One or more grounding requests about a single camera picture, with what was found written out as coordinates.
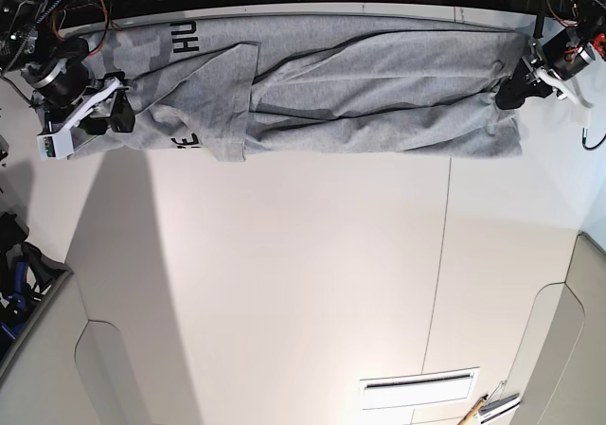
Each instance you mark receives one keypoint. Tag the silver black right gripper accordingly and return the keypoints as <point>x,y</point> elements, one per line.
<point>63,82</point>

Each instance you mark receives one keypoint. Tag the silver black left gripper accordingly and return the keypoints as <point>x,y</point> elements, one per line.
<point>549,68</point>

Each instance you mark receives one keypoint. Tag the grey T-shirt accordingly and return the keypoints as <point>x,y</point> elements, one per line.
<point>323,83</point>

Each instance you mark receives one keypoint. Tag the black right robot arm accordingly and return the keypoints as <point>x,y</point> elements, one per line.
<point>30,30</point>

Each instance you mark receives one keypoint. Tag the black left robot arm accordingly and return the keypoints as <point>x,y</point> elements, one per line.
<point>585,14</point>

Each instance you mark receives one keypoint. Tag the blue black tool pile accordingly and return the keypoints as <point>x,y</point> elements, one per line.
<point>27,277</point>

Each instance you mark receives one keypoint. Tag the white table slot plate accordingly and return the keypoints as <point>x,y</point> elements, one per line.
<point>418,391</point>

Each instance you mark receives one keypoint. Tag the silver binder clip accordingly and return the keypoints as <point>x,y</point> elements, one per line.
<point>495,408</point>

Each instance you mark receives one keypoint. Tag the wooden pencil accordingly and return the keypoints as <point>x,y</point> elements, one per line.
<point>473,411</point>

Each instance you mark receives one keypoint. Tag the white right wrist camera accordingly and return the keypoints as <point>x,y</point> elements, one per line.
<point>57,145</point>

